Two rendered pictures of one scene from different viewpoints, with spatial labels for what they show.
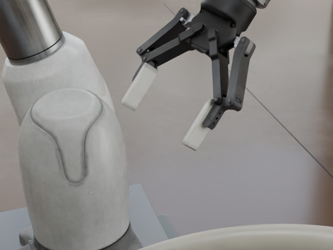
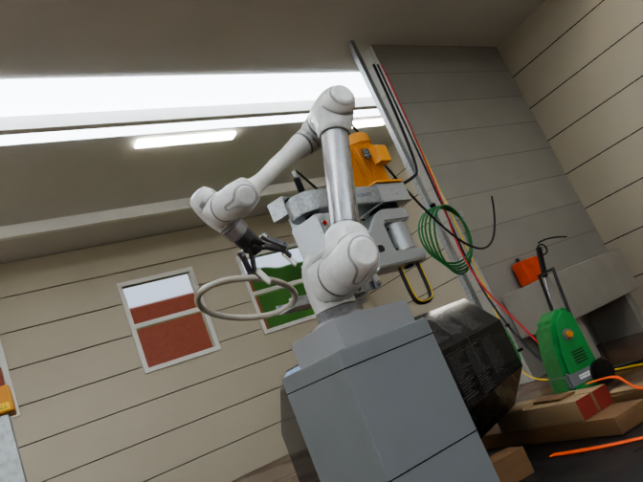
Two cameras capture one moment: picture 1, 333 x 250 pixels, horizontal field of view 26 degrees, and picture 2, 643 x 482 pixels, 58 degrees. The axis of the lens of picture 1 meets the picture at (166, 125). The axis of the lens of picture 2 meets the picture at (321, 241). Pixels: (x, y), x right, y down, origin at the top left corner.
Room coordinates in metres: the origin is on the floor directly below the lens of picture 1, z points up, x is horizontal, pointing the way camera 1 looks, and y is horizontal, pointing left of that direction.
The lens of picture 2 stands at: (2.89, -0.51, 0.71)
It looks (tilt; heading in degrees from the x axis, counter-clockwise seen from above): 13 degrees up; 160
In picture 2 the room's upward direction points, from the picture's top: 23 degrees counter-clockwise
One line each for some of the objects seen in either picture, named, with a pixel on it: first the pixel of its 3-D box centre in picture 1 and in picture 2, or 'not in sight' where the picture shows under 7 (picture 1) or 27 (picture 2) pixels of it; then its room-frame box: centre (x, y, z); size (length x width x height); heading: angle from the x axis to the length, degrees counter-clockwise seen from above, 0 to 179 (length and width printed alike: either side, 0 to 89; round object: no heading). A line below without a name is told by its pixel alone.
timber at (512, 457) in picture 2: not in sight; (497, 473); (0.36, 0.73, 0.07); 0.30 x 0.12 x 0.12; 96
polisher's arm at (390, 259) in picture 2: not in sight; (375, 250); (-0.26, 0.92, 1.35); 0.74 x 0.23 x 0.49; 118
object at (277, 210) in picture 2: not in sight; (282, 209); (-0.96, 0.68, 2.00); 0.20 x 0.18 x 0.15; 10
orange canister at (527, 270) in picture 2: not in sight; (532, 270); (-2.26, 3.39, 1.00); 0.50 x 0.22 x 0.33; 107
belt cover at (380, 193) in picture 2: not in sight; (349, 206); (-0.26, 0.87, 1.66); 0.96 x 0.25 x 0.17; 118
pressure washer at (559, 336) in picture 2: not in sight; (556, 332); (-0.77, 2.19, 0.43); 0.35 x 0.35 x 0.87; 85
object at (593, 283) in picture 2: not in sight; (580, 310); (-2.10, 3.56, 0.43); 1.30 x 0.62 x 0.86; 107
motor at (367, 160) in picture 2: not in sight; (365, 164); (-0.39, 1.16, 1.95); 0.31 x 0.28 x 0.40; 28
